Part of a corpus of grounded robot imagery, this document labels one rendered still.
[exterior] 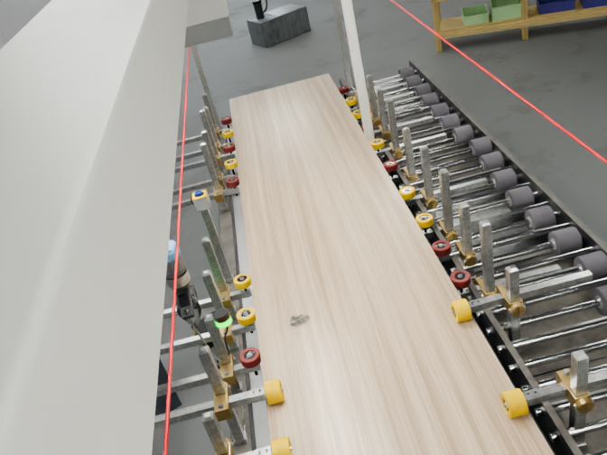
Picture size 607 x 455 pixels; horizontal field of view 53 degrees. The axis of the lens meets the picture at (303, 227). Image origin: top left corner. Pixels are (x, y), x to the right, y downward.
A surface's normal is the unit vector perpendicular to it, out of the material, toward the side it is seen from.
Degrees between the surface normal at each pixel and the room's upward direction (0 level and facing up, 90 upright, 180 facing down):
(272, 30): 90
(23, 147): 0
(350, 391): 0
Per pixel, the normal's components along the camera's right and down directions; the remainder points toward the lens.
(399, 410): -0.21, -0.82
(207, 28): 0.15, 0.51
